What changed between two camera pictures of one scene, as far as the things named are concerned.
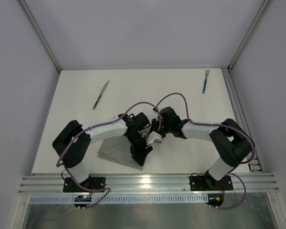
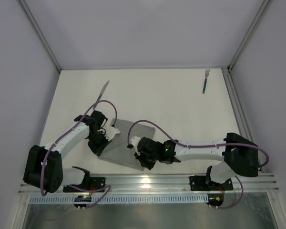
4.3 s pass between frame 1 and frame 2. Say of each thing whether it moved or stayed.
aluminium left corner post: stayed
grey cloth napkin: stayed
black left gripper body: moved
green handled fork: stayed
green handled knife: stayed
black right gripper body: moved
